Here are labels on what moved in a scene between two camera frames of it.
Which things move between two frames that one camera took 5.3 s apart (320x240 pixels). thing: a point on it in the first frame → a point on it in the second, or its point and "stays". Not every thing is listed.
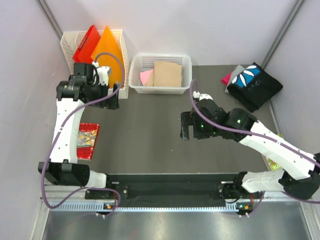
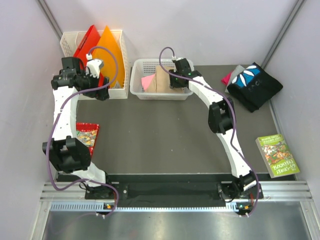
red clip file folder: (84, 53) stays
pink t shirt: (144, 75) → (146, 81)
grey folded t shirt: (237, 70) stays
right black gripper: (188, 118) → (172, 84)
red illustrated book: (86, 138) stays
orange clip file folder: (108, 44) stays
